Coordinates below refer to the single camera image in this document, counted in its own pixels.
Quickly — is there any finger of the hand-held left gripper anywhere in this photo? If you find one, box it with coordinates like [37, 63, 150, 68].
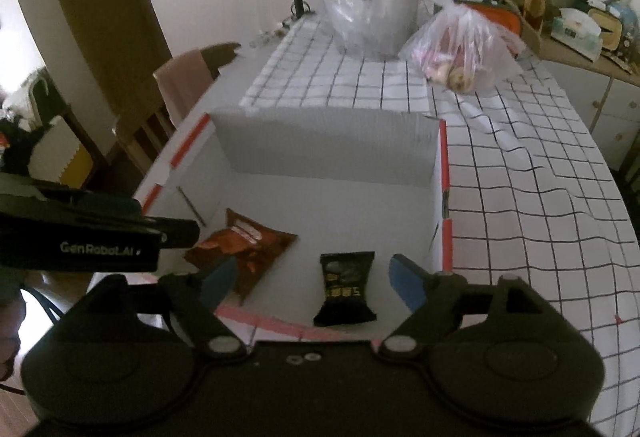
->
[145, 215, 201, 249]

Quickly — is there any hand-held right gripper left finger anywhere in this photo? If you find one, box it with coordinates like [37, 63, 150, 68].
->
[87, 257, 248, 360]

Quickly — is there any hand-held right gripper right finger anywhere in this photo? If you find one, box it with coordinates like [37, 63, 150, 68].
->
[377, 253, 546, 360]

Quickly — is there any brown snack packet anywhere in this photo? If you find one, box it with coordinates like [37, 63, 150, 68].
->
[184, 208, 298, 308]

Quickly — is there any black snack packet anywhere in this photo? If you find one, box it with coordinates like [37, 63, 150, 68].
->
[312, 251, 377, 328]

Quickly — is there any red cardboard box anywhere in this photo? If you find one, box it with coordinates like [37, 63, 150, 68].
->
[132, 109, 453, 343]

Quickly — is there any yellow white bag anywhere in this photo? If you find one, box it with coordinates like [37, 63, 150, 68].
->
[47, 117, 96, 190]

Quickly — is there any wooden chair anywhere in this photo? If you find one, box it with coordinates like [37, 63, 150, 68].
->
[112, 42, 243, 178]

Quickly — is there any checked white tablecloth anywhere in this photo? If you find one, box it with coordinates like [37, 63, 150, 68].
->
[240, 14, 632, 437]

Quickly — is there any plastic bag with pink packets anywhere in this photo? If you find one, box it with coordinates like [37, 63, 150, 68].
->
[398, 0, 526, 94]

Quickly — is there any clear plastic bag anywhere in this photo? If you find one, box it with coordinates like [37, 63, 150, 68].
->
[322, 0, 451, 60]

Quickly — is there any pale wooden cabinet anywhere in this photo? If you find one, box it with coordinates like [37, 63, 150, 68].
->
[520, 24, 640, 178]

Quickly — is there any orange box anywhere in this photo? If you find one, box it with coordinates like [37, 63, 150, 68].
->
[467, 0, 521, 42]

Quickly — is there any teal tissue box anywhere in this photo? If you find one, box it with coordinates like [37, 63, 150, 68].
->
[550, 7, 603, 62]

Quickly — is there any amber glass bottle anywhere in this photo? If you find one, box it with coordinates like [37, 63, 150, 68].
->
[522, 0, 548, 30]

